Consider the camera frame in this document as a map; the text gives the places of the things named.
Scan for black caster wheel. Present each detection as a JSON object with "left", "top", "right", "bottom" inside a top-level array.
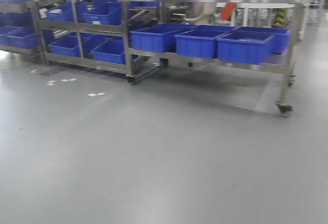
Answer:
[{"left": 275, "top": 103, "right": 293, "bottom": 117}]

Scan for steel rack on casters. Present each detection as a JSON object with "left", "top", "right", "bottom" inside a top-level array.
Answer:
[{"left": 120, "top": 0, "right": 312, "bottom": 104}]

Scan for blue bin centre rack upper left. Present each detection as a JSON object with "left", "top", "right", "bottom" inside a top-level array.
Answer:
[{"left": 45, "top": 1, "right": 88, "bottom": 22}]

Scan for blue bin lower back right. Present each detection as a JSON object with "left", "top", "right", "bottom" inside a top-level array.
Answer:
[{"left": 235, "top": 27, "right": 291, "bottom": 54}]

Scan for steel rack far left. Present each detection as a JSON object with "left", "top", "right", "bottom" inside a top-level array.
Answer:
[{"left": 1, "top": 0, "right": 46, "bottom": 63}]

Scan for steel rack centre tilted shelves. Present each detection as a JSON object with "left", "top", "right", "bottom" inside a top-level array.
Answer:
[{"left": 25, "top": 0, "right": 165, "bottom": 86}]

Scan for blue bin lower front middle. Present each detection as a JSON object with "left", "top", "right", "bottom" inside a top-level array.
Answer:
[{"left": 175, "top": 25, "right": 236, "bottom": 59}]

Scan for blue bin lower front right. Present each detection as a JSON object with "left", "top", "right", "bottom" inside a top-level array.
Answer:
[{"left": 217, "top": 31, "right": 274, "bottom": 65}]

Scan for blue bin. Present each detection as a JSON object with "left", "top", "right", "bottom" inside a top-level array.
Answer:
[
  {"left": 217, "top": 31, "right": 274, "bottom": 65},
  {"left": 235, "top": 27, "right": 291, "bottom": 54},
  {"left": 175, "top": 25, "right": 236, "bottom": 59},
  {"left": 130, "top": 23, "right": 197, "bottom": 52},
  {"left": 7, "top": 27, "right": 39, "bottom": 49}
]

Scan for blue bin rack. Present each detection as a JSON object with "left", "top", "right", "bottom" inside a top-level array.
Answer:
[
  {"left": 91, "top": 40, "right": 126, "bottom": 65},
  {"left": 48, "top": 33, "right": 108, "bottom": 57},
  {"left": 84, "top": 2, "right": 122, "bottom": 26},
  {"left": 45, "top": 1, "right": 88, "bottom": 22}
]

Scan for blue bin lower front left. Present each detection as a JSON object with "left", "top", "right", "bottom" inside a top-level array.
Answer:
[{"left": 130, "top": 23, "right": 197, "bottom": 52}]

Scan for blue bin far left lower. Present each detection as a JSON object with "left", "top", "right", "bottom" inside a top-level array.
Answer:
[{"left": 7, "top": 27, "right": 39, "bottom": 49}]

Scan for blue bin centre rack lower left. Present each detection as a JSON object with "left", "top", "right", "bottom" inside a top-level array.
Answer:
[{"left": 48, "top": 33, "right": 108, "bottom": 57}]

